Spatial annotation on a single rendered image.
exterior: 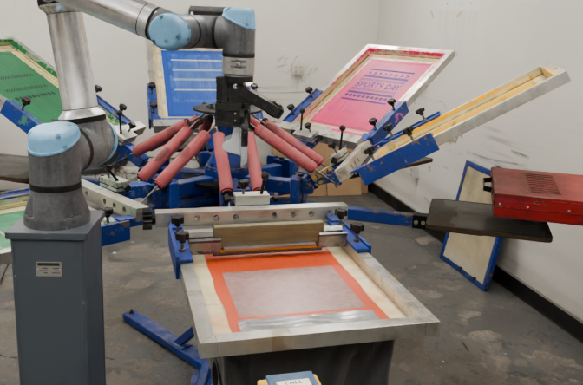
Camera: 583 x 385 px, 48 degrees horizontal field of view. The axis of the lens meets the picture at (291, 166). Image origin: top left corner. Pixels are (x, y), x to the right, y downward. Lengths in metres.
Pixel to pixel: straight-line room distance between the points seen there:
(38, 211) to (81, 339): 0.33
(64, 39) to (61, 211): 0.42
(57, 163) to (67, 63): 0.26
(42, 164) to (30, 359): 0.48
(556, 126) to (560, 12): 0.65
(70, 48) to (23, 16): 4.40
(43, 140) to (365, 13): 5.15
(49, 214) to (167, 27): 0.52
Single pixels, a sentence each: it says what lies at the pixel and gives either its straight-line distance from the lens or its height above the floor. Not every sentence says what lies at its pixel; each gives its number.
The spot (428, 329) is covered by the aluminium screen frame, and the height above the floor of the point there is 0.97.
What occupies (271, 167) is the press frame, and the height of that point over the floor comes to 1.01.
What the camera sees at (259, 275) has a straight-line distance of 1.94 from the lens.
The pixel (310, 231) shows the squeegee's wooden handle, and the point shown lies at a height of 1.03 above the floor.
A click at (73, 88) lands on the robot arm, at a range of 1.69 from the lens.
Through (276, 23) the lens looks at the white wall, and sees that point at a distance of 6.21.
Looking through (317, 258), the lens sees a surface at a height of 0.96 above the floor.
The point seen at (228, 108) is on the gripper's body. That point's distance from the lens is 1.51.
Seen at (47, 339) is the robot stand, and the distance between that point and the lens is 1.71.
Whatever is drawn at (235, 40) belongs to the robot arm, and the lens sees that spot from 1.49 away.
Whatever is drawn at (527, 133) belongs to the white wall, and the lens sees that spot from 4.30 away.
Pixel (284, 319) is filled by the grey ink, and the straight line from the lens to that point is 1.67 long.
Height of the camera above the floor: 1.70
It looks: 13 degrees down
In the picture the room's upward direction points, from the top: 2 degrees clockwise
